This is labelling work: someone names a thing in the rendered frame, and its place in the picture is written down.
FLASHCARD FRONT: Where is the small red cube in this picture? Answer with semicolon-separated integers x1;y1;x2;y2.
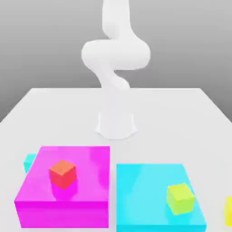
49;159;77;190

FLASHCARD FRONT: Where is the small cyan cube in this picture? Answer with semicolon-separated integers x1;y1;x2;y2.
23;153;38;174

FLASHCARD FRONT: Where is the small yellow-green cube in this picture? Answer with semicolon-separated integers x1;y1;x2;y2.
166;183;195;216

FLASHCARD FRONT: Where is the small yellow cube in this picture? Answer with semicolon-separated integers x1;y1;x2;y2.
224;196;232;227

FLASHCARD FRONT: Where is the large magenta box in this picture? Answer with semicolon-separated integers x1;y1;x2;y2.
14;145;111;228

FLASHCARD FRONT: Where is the large cyan box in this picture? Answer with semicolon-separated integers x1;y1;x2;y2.
116;163;207;232

